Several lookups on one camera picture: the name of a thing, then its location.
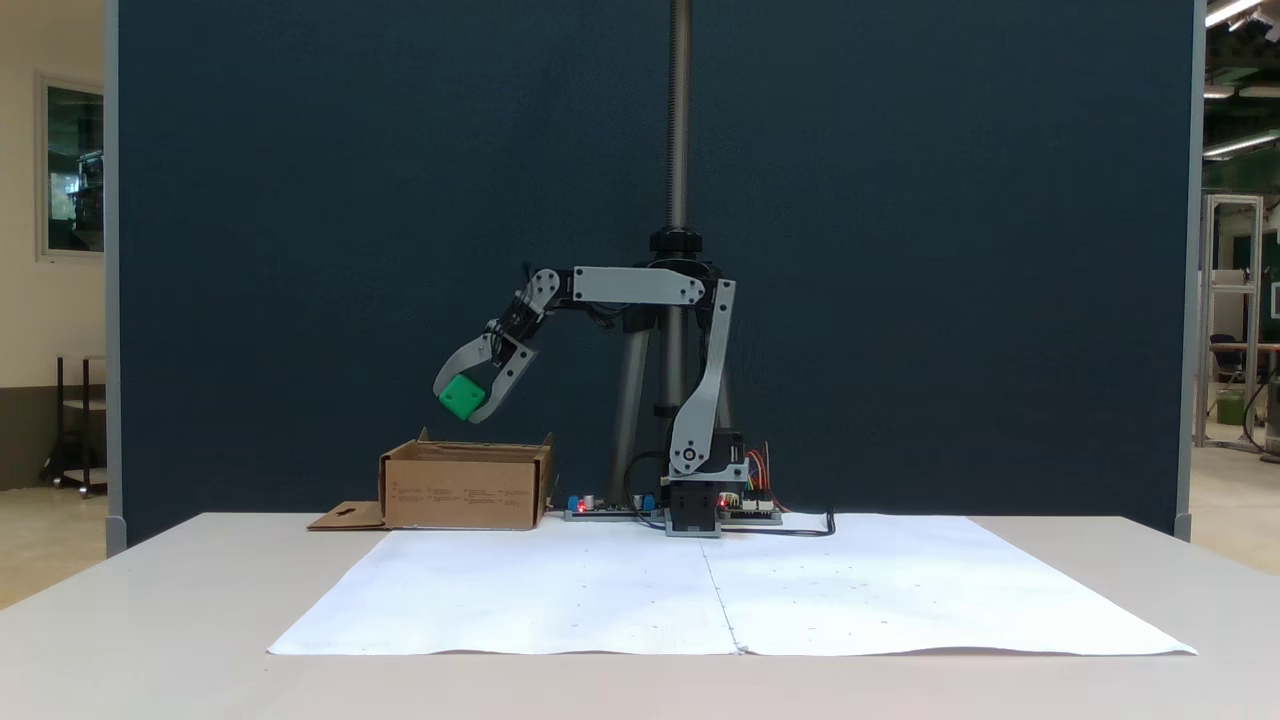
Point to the dark blue partition panel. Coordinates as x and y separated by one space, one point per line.
300 200

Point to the green bin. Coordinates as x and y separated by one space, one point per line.
1231 410

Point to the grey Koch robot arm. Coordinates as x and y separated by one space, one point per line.
640 285

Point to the black office chair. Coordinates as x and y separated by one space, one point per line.
1225 355

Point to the dark shelf cart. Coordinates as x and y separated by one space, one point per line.
75 420

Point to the framed wall window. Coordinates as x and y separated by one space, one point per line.
75 170

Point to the aluminium frame rack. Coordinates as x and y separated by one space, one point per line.
1235 250

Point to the dark circuit board, blue parts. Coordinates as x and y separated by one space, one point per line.
610 508

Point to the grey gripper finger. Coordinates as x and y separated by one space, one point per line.
508 390
458 362

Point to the brown cardboard box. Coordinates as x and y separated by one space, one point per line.
460 495

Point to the green die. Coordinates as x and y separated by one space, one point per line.
462 398

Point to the white paper sheet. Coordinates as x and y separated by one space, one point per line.
900 590
500 600

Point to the ceiling strip light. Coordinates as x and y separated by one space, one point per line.
1230 10
1240 91
1240 145

